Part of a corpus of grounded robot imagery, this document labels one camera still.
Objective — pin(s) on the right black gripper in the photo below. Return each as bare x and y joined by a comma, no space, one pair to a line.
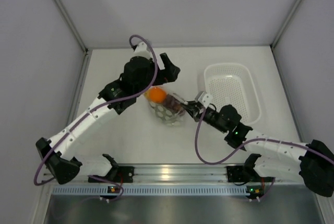
194,113

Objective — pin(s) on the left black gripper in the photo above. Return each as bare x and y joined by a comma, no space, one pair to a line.
170,73

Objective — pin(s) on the fake red grapes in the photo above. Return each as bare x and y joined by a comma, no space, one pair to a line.
173,106

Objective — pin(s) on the fake orange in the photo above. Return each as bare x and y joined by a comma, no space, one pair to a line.
157,95

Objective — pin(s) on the polka dot zip bag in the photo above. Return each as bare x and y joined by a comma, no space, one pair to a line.
159,111

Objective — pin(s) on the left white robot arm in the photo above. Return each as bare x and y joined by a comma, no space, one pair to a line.
58,153

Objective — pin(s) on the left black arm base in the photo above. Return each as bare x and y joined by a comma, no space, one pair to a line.
121,174

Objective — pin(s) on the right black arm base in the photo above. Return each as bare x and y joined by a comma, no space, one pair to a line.
240,174

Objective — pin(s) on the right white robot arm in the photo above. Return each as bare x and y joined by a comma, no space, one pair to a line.
307,163

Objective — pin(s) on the white perforated plastic basket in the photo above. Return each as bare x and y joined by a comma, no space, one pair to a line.
232,83

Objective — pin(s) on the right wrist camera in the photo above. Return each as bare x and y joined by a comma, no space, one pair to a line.
204,98

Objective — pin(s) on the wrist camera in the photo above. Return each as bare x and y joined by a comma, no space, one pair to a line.
142,50
204,98

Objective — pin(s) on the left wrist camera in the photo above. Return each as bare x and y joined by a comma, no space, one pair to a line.
142,50

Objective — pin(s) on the aluminium front rail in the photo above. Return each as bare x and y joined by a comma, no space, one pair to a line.
143,173

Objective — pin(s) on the left aluminium side rail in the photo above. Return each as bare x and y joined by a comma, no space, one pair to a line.
79,87

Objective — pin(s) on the left aluminium corner post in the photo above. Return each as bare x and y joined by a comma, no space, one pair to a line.
70,24

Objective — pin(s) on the aluminium corner post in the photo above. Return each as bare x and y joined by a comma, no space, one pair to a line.
70,24
292,11

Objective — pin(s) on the white slotted cable duct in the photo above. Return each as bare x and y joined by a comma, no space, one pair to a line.
156,190

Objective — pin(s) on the right aluminium corner post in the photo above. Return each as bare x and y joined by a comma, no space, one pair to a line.
292,11

